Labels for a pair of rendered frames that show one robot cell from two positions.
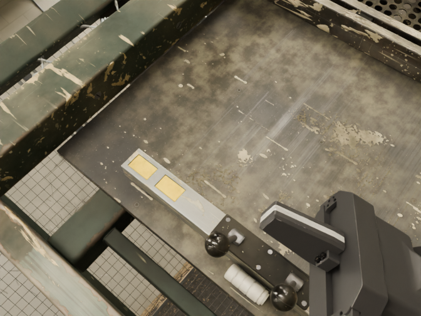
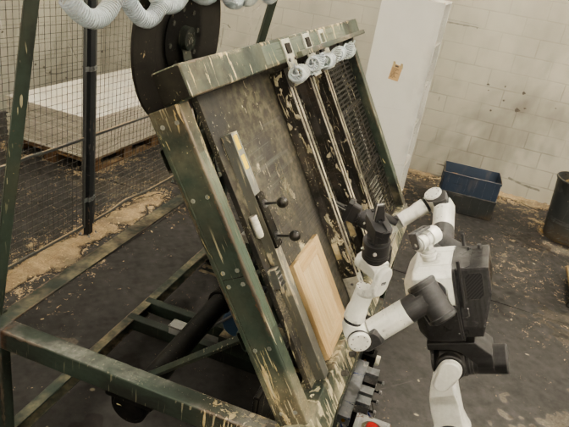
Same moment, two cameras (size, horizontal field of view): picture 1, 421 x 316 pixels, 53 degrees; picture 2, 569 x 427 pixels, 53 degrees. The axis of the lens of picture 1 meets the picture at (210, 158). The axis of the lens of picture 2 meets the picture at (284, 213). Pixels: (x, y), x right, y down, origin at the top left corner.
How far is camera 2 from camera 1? 1.61 m
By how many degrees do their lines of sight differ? 53
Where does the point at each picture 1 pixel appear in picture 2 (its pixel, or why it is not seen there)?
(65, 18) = not seen: outside the picture
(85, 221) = not seen: hidden behind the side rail
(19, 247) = (200, 145)
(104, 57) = (244, 71)
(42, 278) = (207, 169)
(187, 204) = (250, 174)
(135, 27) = (254, 65)
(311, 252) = (379, 218)
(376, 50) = (304, 156)
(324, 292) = (379, 227)
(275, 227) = (381, 207)
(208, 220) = (255, 188)
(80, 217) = not seen: hidden behind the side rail
